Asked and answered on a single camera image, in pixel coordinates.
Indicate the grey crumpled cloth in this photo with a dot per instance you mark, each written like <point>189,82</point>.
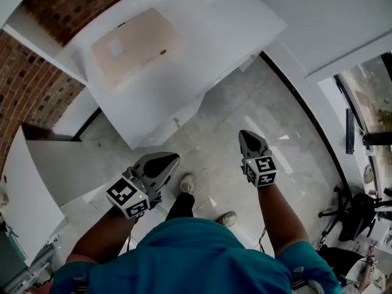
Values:
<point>368,174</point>

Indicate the person's black trousers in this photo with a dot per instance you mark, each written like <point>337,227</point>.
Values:
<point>182,207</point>

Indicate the metal frame rack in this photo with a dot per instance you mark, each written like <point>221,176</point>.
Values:
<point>33,268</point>

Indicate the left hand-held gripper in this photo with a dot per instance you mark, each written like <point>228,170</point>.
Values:
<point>127,196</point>

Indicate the black keyboard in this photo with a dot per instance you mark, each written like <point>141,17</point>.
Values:
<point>350,130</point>

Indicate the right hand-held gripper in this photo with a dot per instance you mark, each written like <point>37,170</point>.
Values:
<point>263,171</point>

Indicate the white board cabinet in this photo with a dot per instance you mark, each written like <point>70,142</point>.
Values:
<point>33,194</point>

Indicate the person's right shoe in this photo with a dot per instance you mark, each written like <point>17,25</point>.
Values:
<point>227,218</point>

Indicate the person's right forearm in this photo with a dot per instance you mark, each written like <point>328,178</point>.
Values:
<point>281,219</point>

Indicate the black white office chair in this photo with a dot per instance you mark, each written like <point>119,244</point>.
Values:
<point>358,216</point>

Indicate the person's teal shirt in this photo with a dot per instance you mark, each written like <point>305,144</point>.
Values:
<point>190,259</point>

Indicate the white desk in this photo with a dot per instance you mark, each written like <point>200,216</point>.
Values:
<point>214,41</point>

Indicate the pink flat box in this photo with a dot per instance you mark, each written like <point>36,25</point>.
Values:
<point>134,44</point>

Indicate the person's left shoe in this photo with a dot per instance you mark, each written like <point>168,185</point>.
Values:
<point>187,183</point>

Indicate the black framed window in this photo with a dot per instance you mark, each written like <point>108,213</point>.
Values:
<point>367,103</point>

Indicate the person's left forearm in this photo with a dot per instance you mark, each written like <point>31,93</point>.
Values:
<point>101,237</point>

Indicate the person's shoe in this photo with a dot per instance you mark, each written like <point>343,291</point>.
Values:
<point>187,183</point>
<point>227,218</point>

